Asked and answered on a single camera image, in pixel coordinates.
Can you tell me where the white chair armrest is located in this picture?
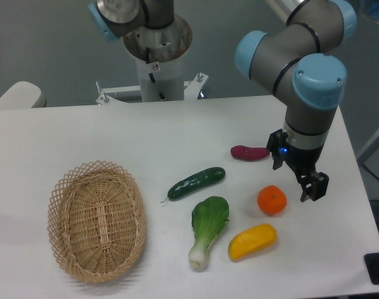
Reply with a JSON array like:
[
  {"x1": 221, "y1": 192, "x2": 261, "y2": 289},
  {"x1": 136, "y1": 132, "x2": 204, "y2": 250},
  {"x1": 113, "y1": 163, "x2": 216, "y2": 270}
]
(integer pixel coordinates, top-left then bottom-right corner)
[{"x1": 0, "y1": 81, "x2": 47, "y2": 110}]

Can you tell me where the woven wicker basket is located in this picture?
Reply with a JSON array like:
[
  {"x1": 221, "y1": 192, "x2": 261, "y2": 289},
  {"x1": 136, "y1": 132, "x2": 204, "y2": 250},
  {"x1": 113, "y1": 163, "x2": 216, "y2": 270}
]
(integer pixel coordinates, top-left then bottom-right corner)
[{"x1": 47, "y1": 161, "x2": 146, "y2": 283}]

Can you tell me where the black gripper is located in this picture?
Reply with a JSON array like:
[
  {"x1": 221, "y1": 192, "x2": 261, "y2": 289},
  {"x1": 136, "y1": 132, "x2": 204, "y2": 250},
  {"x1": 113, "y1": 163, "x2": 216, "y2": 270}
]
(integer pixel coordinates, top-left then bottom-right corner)
[{"x1": 266, "y1": 129, "x2": 329, "y2": 202}]

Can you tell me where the orange tangerine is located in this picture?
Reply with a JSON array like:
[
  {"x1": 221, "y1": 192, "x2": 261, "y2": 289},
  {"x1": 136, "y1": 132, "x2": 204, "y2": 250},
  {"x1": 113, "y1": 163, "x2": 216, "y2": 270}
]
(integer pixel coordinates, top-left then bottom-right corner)
[{"x1": 257, "y1": 185, "x2": 287, "y2": 216}]

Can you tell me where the purple sweet potato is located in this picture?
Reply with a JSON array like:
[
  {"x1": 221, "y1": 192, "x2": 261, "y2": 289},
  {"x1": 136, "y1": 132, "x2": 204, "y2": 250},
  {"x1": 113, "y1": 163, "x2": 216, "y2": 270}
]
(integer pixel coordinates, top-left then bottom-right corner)
[{"x1": 230, "y1": 145, "x2": 269, "y2": 161}]

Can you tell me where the yellow mango slice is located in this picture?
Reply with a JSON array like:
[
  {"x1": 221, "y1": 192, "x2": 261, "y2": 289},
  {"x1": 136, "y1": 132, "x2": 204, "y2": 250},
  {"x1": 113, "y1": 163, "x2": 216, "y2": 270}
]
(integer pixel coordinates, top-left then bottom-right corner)
[{"x1": 228, "y1": 224, "x2": 278, "y2": 262}]

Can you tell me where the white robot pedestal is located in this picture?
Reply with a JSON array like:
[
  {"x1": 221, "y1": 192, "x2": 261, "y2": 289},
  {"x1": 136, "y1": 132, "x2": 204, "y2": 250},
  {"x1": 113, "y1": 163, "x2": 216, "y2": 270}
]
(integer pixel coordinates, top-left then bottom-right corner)
[{"x1": 96, "y1": 15, "x2": 208, "y2": 105}]

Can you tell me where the green bok choy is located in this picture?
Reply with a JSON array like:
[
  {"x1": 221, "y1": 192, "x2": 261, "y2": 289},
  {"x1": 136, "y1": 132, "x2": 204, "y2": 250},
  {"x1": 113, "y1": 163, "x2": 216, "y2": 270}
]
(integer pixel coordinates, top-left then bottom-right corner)
[{"x1": 188, "y1": 196, "x2": 230, "y2": 272}]

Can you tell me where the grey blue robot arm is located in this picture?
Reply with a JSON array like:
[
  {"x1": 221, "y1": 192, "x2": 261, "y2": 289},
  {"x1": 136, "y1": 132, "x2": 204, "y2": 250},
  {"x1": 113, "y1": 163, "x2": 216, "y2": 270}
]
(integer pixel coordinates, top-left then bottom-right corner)
[{"x1": 88, "y1": 1, "x2": 357, "y2": 201}]

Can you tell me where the black device at table edge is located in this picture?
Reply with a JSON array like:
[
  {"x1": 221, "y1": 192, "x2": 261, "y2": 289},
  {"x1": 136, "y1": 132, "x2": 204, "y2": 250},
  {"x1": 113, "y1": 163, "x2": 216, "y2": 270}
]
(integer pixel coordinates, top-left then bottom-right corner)
[{"x1": 364, "y1": 252, "x2": 379, "y2": 285}]

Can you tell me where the green cucumber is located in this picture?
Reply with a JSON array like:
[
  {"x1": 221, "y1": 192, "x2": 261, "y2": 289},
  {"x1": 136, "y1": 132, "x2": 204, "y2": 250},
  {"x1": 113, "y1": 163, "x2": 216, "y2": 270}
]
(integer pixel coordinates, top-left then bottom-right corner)
[{"x1": 163, "y1": 166, "x2": 226, "y2": 202}]

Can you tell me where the white furniture frame right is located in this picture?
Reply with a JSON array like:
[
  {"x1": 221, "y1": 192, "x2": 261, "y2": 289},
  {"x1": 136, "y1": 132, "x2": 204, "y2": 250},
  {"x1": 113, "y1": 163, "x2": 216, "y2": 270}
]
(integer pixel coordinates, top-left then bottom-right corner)
[{"x1": 355, "y1": 127, "x2": 379, "y2": 164}]

